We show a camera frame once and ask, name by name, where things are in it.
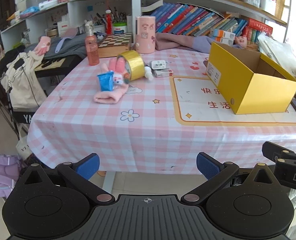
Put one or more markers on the row of colourful books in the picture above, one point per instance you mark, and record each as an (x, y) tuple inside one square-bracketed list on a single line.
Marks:
[(188, 17)]

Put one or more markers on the stack of white papers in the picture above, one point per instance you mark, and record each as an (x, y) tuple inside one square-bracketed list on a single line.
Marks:
[(275, 52)]

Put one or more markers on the wooden chessboard box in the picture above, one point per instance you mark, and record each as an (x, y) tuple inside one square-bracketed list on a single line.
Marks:
[(114, 43)]

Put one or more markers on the black piano keyboard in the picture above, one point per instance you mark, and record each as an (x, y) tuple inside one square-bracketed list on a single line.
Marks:
[(58, 63)]

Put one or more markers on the small white bottle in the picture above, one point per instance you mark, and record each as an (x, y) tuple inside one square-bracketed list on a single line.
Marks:
[(148, 74)]

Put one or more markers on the pink purple cloth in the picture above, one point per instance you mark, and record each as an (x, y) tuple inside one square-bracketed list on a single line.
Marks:
[(178, 41)]

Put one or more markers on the pink sticker cylinder container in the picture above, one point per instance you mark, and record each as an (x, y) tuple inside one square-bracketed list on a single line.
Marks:
[(145, 35)]

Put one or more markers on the purple hairbrush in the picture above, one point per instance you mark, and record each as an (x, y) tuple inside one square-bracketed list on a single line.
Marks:
[(68, 35)]

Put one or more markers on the white wooden bookshelf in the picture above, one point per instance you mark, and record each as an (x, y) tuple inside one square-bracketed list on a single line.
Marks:
[(136, 0)]

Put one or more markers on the pink bunny glove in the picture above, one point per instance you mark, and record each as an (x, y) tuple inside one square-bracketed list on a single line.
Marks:
[(113, 95)]

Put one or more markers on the brown packing tape roll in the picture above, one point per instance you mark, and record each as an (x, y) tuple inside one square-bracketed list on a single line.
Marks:
[(134, 63)]

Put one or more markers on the white red card box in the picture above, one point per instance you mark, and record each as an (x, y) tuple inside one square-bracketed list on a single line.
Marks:
[(163, 73)]

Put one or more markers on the pen holder with pens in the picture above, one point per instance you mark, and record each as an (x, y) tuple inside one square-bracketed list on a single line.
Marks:
[(99, 23)]

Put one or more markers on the yellow cardboard box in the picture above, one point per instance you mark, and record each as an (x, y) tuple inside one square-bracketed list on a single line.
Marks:
[(262, 92)]

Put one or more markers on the white storage box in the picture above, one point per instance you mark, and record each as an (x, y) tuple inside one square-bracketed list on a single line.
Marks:
[(267, 5)]

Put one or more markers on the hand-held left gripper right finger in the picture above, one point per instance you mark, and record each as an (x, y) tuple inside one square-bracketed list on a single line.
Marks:
[(208, 165)]

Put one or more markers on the orange white medicine box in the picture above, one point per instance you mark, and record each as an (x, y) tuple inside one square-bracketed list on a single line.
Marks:
[(223, 33), (224, 41)]

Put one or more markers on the pink pig plush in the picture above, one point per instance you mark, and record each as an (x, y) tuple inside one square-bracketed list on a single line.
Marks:
[(240, 41)]

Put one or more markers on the red bottle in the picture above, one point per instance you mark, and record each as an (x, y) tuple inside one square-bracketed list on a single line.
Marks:
[(109, 22)]

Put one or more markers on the white charger plug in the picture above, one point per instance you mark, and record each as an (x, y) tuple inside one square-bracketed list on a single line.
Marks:
[(158, 65)]

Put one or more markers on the white box red label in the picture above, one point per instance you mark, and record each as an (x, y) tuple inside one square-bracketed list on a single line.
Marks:
[(63, 28)]

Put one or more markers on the pink spray bottle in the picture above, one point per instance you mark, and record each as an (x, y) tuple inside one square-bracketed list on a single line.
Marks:
[(93, 50)]

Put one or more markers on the white tote bag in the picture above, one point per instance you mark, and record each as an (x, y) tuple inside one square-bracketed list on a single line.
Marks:
[(23, 80)]

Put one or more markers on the pink knit glove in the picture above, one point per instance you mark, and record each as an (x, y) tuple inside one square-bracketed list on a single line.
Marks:
[(43, 45)]

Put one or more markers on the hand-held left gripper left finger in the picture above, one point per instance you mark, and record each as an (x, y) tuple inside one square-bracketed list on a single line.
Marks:
[(88, 166)]

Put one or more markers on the purple backpack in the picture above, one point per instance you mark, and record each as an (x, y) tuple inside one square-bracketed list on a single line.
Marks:
[(3, 177)]

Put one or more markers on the green white tub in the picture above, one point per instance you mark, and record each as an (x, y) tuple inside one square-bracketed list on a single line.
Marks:
[(119, 28)]

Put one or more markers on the grey folded clothing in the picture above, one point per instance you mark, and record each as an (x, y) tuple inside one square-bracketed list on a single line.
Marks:
[(68, 48)]

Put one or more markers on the red book box set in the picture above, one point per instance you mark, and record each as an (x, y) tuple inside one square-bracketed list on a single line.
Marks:
[(259, 28)]

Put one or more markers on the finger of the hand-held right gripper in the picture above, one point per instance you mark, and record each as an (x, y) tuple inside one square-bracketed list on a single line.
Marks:
[(282, 152)]

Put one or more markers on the small blue packet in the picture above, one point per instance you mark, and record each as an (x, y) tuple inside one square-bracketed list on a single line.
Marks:
[(106, 82)]

